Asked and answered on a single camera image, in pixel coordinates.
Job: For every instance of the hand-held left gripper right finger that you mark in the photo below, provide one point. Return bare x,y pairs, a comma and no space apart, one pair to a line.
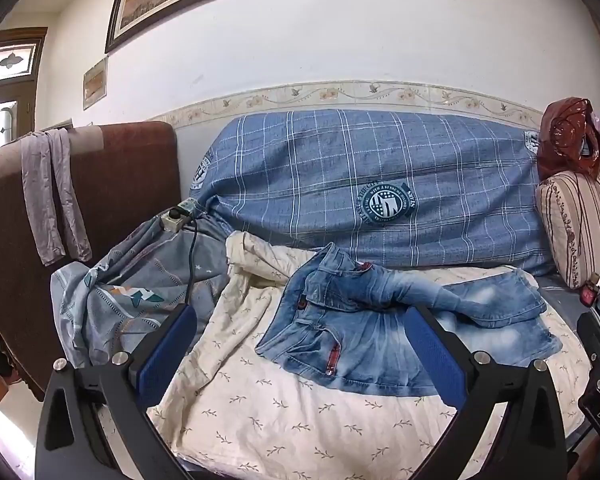
437,355

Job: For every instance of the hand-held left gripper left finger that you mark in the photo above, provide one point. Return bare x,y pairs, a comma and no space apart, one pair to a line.
165,350

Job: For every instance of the blue denim pants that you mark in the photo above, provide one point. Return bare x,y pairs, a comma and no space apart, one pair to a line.
370,330

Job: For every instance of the grey printed bed sheet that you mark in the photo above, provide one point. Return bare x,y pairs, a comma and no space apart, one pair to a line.
130,270

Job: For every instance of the cream leaf-print blanket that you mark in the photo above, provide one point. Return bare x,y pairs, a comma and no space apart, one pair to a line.
280,410

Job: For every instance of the white power strip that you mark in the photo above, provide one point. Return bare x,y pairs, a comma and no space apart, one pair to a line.
175,219

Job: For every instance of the striped beige pillow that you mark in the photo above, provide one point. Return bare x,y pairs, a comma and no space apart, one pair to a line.
575,220

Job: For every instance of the brown wooden headboard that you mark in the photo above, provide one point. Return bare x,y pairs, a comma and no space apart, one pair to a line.
130,170

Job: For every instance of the grey hanging cloth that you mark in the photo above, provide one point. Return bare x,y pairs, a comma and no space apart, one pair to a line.
35,200

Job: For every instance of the red-brown plastic bag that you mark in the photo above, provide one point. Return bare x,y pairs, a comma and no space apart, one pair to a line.
565,135

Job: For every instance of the wooden door with glass panes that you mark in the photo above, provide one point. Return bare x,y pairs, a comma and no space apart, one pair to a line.
10,60

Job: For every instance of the small framed wall picture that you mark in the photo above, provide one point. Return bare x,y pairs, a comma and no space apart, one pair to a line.
95,82

